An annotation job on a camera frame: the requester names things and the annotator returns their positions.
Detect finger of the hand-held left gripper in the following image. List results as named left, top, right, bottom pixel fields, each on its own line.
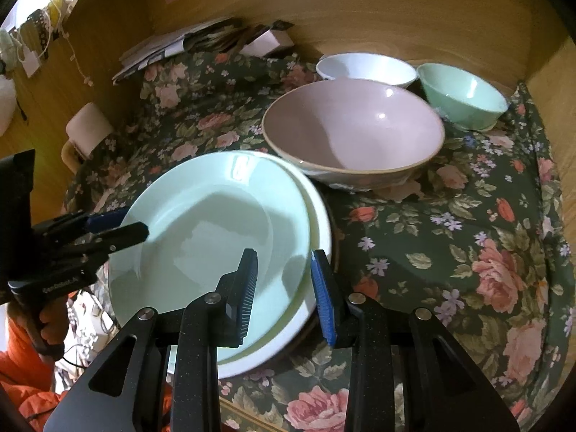
left=85, top=209, right=131, bottom=231
left=87, top=222, right=150, bottom=255

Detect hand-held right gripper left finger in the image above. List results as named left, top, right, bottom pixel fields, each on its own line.
left=42, top=247, right=260, bottom=432

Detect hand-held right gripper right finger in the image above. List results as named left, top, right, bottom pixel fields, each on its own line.
left=310, top=249, right=525, bottom=432

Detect mint green plate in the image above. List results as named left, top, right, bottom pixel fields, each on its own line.
left=108, top=150, right=314, bottom=348

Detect white plate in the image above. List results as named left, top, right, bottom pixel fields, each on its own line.
left=166, top=166, right=334, bottom=379

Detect pink bowl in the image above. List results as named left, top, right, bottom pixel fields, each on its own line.
left=262, top=77, right=446, bottom=192

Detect white bowl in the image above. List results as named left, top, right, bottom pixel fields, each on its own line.
left=315, top=53, right=418, bottom=91

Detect mint green bowl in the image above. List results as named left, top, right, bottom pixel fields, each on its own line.
left=416, top=63, right=510, bottom=132

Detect person's left hand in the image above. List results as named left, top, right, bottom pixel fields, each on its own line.
left=40, top=292, right=69, bottom=361

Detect pink mug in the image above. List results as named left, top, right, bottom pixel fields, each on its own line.
left=65, top=102, right=116, bottom=174

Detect floral tablecloth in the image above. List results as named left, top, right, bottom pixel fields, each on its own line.
left=60, top=49, right=568, bottom=432

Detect white fluffy earmuffs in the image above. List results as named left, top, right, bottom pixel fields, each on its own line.
left=0, top=29, right=19, bottom=132

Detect stack of papers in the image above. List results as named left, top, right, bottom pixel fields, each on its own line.
left=112, top=17, right=253, bottom=84

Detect dark braided headband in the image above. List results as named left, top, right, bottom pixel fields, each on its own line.
left=26, top=9, right=51, bottom=60

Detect folded pink paper card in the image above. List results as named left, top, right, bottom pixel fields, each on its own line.
left=240, top=20, right=295, bottom=58

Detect tangled cables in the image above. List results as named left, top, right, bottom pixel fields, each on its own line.
left=63, top=285, right=121, bottom=374

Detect white earphone cable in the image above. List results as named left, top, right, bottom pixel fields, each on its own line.
left=47, top=0, right=94, bottom=87

